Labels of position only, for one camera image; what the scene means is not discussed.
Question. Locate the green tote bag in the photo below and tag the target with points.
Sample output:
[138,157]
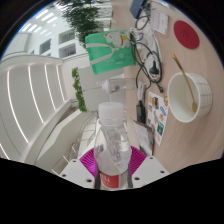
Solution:
[110,53]

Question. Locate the gold spoon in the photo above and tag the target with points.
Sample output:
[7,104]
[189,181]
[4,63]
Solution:
[185,80]

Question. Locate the small black box device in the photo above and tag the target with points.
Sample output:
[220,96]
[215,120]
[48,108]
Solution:
[141,110]

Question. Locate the flat round red coaster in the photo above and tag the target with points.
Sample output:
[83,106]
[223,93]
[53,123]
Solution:
[186,34]

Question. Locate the white cabinet topped with plants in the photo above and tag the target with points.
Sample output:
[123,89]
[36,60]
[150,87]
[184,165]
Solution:
[96,81]

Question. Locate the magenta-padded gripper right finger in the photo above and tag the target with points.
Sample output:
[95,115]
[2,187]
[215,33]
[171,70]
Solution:
[148,168]

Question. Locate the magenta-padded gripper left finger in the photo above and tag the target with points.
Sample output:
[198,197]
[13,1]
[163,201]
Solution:
[75,171]

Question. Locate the small white charger box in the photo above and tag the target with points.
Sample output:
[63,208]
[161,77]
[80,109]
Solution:
[141,89]

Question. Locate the white card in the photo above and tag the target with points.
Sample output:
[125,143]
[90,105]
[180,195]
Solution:
[160,21]

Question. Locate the ceiling light strips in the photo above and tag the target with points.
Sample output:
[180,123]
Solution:
[33,96]

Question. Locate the clear water bottle red label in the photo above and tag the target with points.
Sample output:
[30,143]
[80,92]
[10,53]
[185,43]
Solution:
[111,150]

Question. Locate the printed booklet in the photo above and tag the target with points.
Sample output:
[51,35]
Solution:
[143,135]

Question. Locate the row of green potted trees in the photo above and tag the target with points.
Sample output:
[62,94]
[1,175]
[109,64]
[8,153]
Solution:
[83,18]

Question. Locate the colourful sticker sheet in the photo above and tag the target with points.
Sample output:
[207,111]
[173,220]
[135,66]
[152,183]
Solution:
[157,118]

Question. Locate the tall clear drinking bottle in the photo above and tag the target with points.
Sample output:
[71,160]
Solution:
[118,86]

